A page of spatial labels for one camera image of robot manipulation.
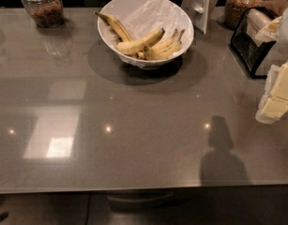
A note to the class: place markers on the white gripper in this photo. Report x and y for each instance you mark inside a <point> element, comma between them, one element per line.
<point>286,32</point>

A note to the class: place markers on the large front banana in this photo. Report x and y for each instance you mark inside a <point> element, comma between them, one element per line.
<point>132,47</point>

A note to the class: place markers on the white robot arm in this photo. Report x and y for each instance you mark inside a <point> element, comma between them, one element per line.
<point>277,30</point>

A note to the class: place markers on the lower right banana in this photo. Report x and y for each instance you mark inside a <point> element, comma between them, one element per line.
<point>150,54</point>

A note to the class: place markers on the middle right banana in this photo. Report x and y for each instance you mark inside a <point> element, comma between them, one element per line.
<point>165,43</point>

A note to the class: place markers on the white ceramic bowl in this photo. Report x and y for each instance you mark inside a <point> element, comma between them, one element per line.
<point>111,39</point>

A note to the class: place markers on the long banana at left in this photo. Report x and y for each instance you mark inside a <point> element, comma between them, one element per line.
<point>116,25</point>

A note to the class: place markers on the glass jar with granola right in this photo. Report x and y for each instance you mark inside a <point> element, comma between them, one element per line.
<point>234,9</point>

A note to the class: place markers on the glass jar with granola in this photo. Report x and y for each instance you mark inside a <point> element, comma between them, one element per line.
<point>45,13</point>
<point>234,9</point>

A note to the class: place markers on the white stand board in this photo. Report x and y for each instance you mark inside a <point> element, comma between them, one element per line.
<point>199,12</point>

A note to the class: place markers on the glass jar with granola left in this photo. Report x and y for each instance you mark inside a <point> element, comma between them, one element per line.
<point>45,13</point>

